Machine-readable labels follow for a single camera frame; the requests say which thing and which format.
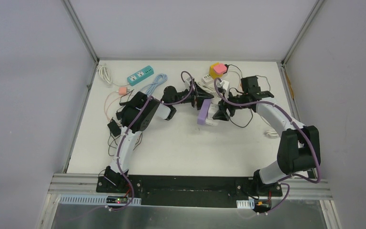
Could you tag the small pink plug charger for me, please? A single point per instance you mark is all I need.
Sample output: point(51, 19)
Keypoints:
point(123, 91)

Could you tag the white cube socket adapter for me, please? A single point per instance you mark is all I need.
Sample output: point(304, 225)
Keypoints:
point(212, 110)

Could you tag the white usb power strip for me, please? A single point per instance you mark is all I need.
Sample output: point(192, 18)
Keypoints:
point(207, 79)

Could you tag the purple power strip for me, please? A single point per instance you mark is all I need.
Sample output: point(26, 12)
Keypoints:
point(203, 114)

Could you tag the black square charger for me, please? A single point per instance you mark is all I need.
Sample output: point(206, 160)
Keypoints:
point(114, 128)

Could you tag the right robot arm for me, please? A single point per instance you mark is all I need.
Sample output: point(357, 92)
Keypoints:
point(299, 148)

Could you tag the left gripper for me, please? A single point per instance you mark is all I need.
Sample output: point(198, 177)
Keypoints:
point(196, 98)

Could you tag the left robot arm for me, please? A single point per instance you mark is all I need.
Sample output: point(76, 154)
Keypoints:
point(134, 118)

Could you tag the yellow pink cube socket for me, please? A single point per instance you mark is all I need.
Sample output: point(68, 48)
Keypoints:
point(217, 70)

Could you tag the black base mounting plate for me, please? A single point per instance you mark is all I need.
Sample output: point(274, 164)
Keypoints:
point(205, 192)

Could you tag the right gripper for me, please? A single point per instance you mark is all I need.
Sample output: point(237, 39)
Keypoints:
point(222, 114)

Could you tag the teal power strip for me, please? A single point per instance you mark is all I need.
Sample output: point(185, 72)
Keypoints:
point(140, 75)

